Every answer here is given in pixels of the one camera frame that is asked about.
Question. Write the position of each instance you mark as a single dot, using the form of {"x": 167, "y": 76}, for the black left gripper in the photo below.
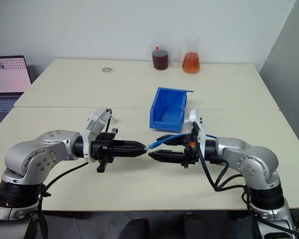
{"x": 102, "y": 148}

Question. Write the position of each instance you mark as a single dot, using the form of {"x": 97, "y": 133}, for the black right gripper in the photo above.
{"x": 190, "y": 154}

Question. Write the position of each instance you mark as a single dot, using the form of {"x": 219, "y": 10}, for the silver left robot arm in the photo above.
{"x": 35, "y": 154}

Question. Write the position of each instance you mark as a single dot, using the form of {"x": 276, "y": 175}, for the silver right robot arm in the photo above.
{"x": 254, "y": 159}

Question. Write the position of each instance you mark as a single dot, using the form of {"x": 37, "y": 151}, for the blue plastic bin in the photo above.
{"x": 164, "y": 117}

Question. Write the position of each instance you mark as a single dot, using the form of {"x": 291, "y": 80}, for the dark rounded shape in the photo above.
{"x": 138, "y": 229}

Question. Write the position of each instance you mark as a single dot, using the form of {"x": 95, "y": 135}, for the flask with orange liquid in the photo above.
{"x": 190, "y": 64}

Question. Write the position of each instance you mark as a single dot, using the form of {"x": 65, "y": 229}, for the beaker with dark brown liquid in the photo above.
{"x": 160, "y": 61}

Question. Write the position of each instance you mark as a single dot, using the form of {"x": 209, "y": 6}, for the small empty clear beaker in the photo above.
{"x": 175, "y": 59}

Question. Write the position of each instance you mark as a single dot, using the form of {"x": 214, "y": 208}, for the open laptop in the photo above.
{"x": 7, "y": 77}

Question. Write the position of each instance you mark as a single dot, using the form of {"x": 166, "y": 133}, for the grey partition panel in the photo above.
{"x": 286, "y": 62}

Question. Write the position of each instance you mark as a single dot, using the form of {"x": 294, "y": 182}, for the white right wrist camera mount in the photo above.
{"x": 197, "y": 119}

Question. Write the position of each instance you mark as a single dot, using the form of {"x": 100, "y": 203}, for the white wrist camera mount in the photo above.
{"x": 96, "y": 122}
{"x": 197, "y": 119}

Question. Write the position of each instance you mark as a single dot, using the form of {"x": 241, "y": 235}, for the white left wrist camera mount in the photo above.
{"x": 96, "y": 122}

